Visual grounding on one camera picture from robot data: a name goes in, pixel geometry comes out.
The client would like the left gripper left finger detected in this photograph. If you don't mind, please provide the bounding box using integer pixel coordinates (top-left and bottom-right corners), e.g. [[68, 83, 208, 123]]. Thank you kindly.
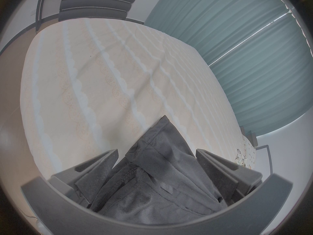
[[50, 149, 119, 204]]

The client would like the black chest of drawers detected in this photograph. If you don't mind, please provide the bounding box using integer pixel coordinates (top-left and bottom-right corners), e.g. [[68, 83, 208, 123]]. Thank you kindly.
[[58, 0, 137, 22]]

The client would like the bed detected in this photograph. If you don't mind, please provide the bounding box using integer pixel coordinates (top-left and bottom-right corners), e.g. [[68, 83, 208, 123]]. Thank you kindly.
[[20, 17, 274, 205]]

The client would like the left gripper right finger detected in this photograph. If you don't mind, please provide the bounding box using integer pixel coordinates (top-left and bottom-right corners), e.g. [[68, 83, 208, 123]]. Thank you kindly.
[[196, 148, 264, 196]]

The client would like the blue-green curtain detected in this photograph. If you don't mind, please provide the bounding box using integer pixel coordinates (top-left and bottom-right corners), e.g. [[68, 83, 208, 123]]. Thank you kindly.
[[144, 0, 292, 66], [209, 11, 313, 137]]

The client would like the white printed pillow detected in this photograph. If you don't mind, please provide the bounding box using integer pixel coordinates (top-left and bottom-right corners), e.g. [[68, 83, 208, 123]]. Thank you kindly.
[[235, 134, 258, 171]]

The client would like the black T-shirt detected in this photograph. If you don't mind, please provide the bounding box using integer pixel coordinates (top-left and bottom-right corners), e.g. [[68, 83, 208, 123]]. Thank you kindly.
[[88, 115, 228, 226]]

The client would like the grey bedside table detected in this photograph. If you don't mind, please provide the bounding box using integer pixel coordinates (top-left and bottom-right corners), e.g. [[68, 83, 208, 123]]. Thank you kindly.
[[241, 125, 258, 147]]

